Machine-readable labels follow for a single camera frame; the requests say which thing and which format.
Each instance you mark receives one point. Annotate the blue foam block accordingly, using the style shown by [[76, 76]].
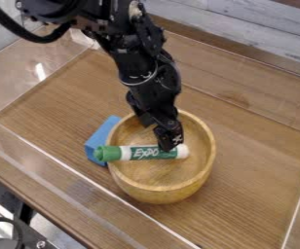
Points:
[[98, 139]]

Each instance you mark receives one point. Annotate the clear acrylic corner bracket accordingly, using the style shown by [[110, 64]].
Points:
[[83, 40]]

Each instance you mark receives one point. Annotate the brown wooden bowl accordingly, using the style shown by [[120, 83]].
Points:
[[167, 181]]

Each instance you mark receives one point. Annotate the clear acrylic tray wall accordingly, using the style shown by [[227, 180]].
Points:
[[88, 212]]

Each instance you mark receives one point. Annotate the green Expo marker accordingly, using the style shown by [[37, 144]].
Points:
[[139, 152]]

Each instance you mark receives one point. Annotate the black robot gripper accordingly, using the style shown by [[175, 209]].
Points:
[[132, 40]]

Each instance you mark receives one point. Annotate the black metal stand base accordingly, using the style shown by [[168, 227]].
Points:
[[29, 239]]

